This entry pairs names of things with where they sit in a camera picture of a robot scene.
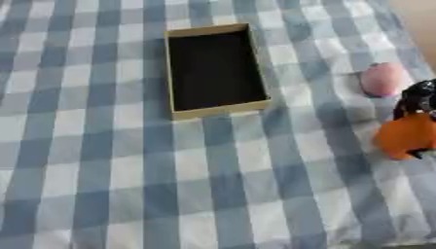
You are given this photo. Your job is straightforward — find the tan cardboard box black inside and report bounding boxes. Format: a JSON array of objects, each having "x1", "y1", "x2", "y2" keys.
[{"x1": 162, "y1": 21, "x2": 273, "y2": 122}]

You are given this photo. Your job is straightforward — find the orange toy fruit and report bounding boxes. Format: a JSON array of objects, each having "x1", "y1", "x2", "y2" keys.
[{"x1": 371, "y1": 112, "x2": 436, "y2": 161}]

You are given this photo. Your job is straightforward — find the pink round toy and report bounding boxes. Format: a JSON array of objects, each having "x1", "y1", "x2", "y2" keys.
[{"x1": 357, "y1": 61, "x2": 409, "y2": 98}]

